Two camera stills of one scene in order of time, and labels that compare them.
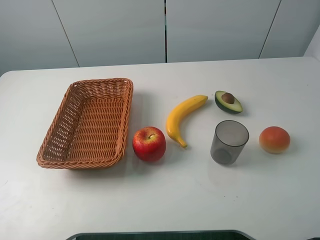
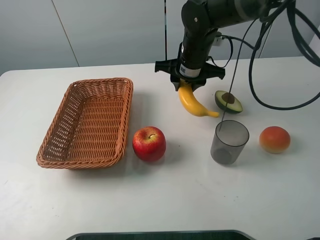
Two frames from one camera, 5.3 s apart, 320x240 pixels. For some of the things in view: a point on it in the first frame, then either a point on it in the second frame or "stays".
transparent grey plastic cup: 229,139 stays
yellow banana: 176,112 -> 190,101
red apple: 149,143 stays
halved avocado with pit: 228,102 stays
